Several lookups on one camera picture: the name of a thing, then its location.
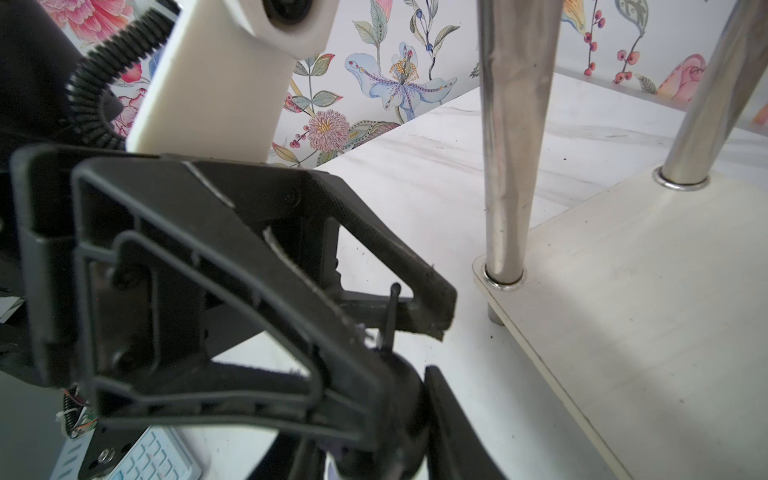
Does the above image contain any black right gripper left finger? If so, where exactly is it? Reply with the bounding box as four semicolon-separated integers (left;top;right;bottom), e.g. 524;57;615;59
248;433;326;480

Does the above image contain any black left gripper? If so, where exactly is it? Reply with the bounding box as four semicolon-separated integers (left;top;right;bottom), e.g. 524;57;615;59
0;143;145;397

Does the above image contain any black purple toy figure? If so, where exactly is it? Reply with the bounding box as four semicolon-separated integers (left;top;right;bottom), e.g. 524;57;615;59
326;283;429;479

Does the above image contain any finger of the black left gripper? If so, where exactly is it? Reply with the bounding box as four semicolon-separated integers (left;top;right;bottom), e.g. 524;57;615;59
197;160;457;340
71;158;389;450

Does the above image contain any black corrugated cable left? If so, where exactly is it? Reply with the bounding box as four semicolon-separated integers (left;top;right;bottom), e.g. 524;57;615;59
64;0;181;151

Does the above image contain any white two-tier shelf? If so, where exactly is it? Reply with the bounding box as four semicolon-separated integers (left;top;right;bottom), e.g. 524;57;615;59
473;1;767;479

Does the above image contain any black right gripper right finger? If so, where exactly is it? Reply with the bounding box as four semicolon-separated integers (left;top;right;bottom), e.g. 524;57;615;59
424;366;505;480

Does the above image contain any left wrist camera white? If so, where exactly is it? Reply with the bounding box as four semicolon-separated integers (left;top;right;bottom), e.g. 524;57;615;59
126;0;338;163

